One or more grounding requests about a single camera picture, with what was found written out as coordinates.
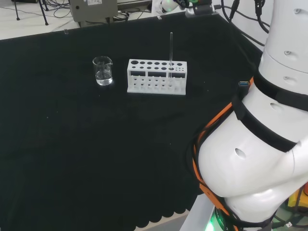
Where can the grey metal cabinet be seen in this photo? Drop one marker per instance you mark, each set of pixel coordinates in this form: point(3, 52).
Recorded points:
point(96, 10)

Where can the blue usb plug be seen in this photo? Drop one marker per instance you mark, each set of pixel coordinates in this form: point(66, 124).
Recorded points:
point(243, 84)

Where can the black bench cloth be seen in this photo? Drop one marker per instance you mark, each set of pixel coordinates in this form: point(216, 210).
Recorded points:
point(96, 132)

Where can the yellow stop button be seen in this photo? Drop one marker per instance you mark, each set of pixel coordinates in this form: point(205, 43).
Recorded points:
point(299, 197)

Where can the clear glass beaker with water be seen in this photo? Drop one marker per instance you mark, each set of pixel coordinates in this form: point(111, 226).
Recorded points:
point(103, 72)

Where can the black tripod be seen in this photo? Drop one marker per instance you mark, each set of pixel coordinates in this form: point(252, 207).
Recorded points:
point(44, 12)

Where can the white test tube rack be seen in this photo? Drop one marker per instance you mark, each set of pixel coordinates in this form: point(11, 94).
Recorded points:
point(154, 90)

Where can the clear glass rod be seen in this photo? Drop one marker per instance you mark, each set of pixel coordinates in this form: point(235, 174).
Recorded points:
point(171, 48)

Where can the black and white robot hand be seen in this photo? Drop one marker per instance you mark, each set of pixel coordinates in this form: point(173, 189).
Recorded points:
point(199, 10)

